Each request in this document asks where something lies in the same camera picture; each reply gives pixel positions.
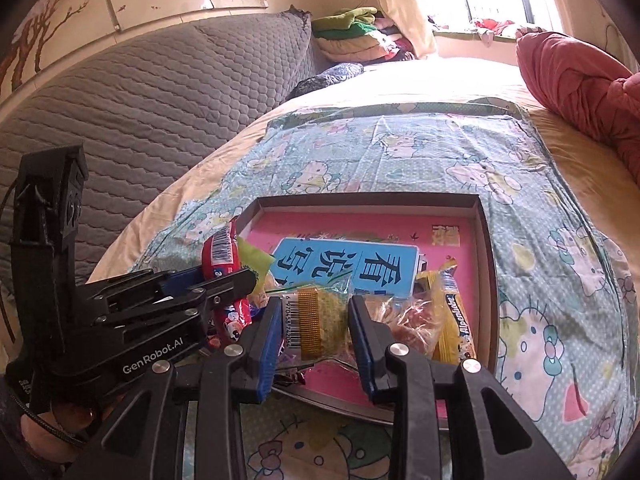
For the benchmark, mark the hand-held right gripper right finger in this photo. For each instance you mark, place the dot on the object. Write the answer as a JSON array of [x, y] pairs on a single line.
[[362, 350]]

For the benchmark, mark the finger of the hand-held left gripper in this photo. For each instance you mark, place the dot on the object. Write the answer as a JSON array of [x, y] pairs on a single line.
[[182, 278], [225, 287]]

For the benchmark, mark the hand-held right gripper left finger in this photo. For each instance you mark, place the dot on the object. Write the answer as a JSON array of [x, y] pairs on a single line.
[[267, 350]]

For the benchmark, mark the red wafer packet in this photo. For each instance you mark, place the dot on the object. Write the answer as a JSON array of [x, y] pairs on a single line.
[[220, 250]]

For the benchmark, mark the green cake packet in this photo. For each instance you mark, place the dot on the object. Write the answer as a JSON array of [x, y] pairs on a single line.
[[255, 260]]

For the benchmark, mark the clear packet with brown pastry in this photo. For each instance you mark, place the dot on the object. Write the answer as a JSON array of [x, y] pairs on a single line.
[[405, 325]]

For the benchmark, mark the clear packet with yellow cake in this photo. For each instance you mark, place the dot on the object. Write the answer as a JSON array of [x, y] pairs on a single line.
[[320, 320]]

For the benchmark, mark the long yellow bar packet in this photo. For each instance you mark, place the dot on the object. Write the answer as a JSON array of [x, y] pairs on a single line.
[[452, 310]]

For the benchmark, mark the brown cardboard box tray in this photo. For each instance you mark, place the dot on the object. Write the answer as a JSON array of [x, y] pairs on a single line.
[[487, 270]]

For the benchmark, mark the person's left hand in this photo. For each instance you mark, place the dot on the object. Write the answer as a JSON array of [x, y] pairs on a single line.
[[75, 417]]

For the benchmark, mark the pink book with blue label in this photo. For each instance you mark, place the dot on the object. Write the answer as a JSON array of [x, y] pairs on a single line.
[[390, 225]]

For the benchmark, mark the grey quilted headboard cushion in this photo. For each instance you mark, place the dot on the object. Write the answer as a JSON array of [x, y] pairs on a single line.
[[150, 110]]

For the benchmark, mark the light blue cartoon printed blanket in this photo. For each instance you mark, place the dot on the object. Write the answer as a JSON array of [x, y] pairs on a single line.
[[400, 160]]

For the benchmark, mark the dark blue patterned cloth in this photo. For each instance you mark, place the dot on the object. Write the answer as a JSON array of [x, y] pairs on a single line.
[[325, 80]]

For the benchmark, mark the beige bed sheet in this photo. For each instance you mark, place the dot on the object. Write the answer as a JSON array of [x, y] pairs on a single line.
[[425, 80]]

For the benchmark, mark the stack of folded blankets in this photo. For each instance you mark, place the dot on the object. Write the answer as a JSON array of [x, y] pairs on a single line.
[[360, 35]]

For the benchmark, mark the cream curtain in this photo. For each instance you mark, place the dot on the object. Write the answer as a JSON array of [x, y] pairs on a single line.
[[400, 5]]

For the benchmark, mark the red quilt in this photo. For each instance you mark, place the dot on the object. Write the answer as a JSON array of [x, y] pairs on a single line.
[[575, 80]]

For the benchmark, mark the red clothes on windowsill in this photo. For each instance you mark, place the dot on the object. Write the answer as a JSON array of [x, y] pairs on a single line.
[[495, 29]]

